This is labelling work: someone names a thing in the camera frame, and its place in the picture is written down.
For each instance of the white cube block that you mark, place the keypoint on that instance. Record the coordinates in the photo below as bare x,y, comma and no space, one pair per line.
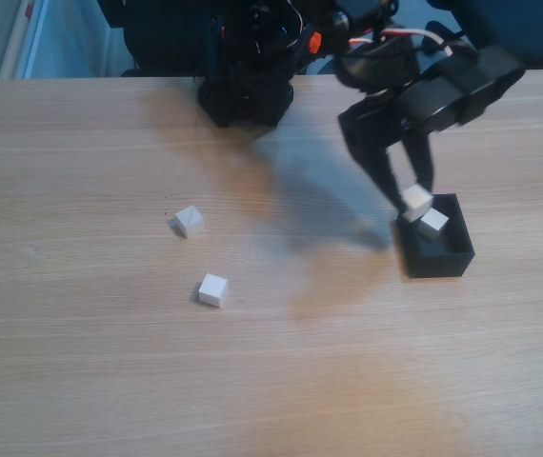
434,224
189,221
213,289
416,200

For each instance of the black open box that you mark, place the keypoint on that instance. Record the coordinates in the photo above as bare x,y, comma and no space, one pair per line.
443,266

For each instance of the orange clamp knob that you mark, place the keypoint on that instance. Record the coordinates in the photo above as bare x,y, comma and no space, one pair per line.
315,43

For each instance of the dark blue office chair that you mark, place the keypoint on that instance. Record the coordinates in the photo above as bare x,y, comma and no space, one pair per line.
538,28

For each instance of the white panel with red mark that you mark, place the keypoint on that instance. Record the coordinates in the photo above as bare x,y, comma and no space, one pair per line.
19,38

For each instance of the black oval camera box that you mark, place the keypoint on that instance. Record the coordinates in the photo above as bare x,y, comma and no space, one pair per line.
471,85

